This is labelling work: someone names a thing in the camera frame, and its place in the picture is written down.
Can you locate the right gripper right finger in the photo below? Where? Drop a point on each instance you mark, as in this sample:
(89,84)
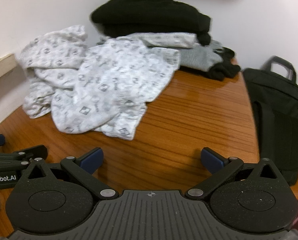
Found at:
(223,170)

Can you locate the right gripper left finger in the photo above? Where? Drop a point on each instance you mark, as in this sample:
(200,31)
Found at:
(80,171)

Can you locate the white patterned garment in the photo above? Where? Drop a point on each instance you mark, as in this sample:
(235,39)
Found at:
(104,88)
(166,40)

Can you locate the beige window sill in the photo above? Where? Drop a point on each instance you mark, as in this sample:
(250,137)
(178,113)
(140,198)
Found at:
(7,64)

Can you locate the black bag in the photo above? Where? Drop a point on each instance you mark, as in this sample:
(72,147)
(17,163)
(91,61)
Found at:
(273,92)

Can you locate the black bottom folded garment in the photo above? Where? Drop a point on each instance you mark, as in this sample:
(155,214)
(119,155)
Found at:
(220,71)

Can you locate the grey folded garment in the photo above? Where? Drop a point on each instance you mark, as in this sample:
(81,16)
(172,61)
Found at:
(195,56)

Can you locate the folded white patterned garment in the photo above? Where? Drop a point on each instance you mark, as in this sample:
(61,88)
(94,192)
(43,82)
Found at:
(166,40)

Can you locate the black folded sweater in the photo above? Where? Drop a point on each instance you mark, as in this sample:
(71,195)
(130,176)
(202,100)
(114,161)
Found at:
(124,17)

